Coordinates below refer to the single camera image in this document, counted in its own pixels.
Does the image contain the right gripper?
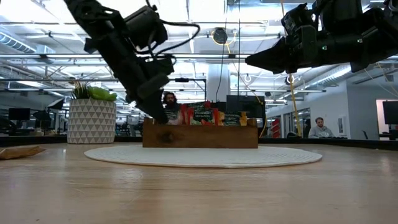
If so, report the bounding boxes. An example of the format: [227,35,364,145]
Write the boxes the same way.
[244,25,356,75]

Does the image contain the wooden compartment tea box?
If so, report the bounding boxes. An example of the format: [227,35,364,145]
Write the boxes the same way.
[142,117,259,149]

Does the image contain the succulent in triangle-pattern pot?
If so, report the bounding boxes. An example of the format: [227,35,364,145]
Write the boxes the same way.
[67,80,118,144]

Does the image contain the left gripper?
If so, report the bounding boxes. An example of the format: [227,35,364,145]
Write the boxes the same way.
[84,29,175,125]

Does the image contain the person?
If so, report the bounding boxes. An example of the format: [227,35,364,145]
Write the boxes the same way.
[307,116,335,139]
[161,91,185,126]

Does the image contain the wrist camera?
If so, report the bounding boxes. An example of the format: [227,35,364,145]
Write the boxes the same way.
[280,2,315,35]
[123,5,169,50]

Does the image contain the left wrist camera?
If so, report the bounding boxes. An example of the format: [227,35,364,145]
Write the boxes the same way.
[123,5,169,50]

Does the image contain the small black monitor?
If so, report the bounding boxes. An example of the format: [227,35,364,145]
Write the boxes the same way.
[8,107,31,121]

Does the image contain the black ceiling cable reel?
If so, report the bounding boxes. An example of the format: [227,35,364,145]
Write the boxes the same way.
[212,27,229,45]

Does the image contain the black monitor by doorway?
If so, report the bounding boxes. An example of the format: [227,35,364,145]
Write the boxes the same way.
[382,100,398,126]

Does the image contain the brown vanilla caramel tea packet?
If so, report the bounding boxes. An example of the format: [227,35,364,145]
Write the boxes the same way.
[0,145,47,161]

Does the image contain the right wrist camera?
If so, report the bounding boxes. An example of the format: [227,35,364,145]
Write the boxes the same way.
[280,2,315,35]

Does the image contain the thick black gripper cable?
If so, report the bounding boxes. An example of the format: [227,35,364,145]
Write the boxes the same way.
[145,0,201,58]

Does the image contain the thick yellow hanging cable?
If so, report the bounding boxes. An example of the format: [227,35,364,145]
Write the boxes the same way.
[279,0,302,138]

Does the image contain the white round placemat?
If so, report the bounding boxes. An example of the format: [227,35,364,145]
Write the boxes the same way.
[83,145,323,169]

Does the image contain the black monitor back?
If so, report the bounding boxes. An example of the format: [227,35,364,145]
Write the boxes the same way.
[226,95,267,138]

